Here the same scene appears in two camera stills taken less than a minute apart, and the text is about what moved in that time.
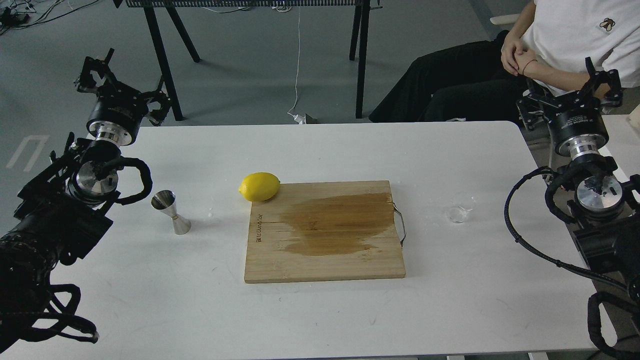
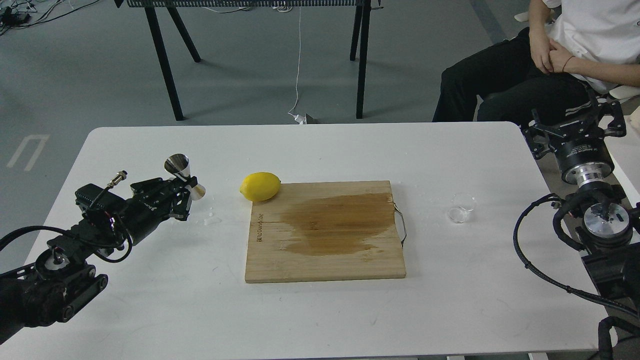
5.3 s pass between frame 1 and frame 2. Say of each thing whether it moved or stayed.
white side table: stayed
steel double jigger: moved
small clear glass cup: stayed
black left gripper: moved
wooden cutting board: stayed
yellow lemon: stayed
